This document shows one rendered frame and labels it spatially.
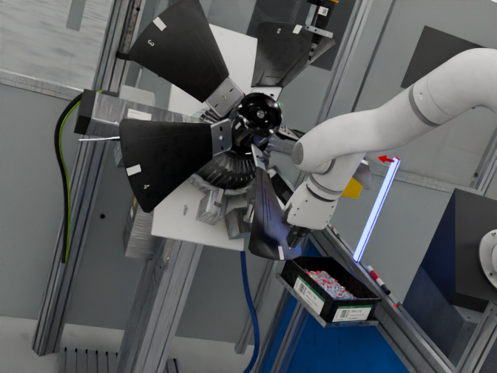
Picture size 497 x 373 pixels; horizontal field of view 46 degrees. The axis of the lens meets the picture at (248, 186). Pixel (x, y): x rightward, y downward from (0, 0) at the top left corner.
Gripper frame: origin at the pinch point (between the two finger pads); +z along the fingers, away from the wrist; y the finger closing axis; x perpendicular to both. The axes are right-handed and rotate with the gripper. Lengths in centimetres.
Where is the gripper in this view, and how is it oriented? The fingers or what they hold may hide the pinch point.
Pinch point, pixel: (293, 237)
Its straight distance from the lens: 139.7
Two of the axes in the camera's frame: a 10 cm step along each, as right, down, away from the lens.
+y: -9.2, -2.0, -3.4
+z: -3.7, 7.5, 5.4
